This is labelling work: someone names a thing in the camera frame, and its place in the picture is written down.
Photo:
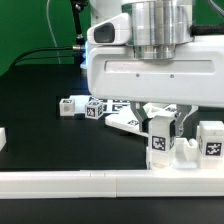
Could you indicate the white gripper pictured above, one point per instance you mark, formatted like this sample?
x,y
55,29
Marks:
x,y
195,76

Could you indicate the white chair seat part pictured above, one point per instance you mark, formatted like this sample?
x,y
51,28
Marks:
x,y
185,154

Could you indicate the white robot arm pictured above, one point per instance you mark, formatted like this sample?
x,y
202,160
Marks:
x,y
153,52

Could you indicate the white marker base sheet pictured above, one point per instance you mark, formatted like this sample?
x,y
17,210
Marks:
x,y
110,106

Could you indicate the white cube nut with marker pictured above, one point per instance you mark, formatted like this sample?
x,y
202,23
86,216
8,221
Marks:
x,y
94,109

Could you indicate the white chair backrest frame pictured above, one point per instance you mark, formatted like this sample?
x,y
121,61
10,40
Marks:
x,y
125,120

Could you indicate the white U-shaped fence frame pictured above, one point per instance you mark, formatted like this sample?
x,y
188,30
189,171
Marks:
x,y
87,184

